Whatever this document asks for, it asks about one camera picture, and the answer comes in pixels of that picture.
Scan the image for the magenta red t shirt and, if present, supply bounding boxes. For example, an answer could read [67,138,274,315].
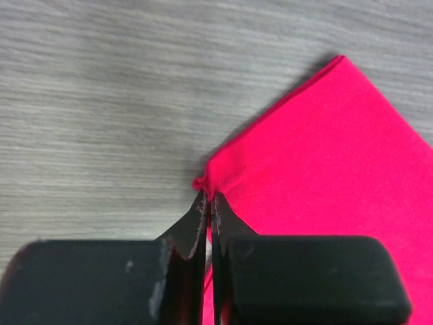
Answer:
[192,56,432,324]

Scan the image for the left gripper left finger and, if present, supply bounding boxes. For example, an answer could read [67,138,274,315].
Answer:
[1,192,207,324]

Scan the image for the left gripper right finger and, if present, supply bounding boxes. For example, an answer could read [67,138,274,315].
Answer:
[210,194,412,324]

